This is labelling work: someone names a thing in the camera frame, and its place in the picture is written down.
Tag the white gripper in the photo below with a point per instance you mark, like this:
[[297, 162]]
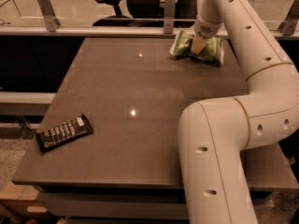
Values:
[[206, 29]]

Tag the green jalapeno chip bag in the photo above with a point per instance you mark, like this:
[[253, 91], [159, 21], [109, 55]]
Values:
[[212, 53]]

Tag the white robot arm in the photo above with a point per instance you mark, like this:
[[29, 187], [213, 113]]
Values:
[[213, 132]]

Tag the black rxbar chocolate bar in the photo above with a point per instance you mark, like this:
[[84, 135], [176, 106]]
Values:
[[64, 133]]

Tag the black office chair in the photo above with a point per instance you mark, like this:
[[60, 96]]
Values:
[[148, 13]]

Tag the glass partition panel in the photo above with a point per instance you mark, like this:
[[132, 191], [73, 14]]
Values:
[[83, 13]]

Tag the wooden crate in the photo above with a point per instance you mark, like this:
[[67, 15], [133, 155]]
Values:
[[20, 204]]

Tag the middle metal bracket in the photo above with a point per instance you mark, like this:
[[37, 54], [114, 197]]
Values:
[[169, 15]]

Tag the left metal bracket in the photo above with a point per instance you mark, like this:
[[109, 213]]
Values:
[[51, 21]]

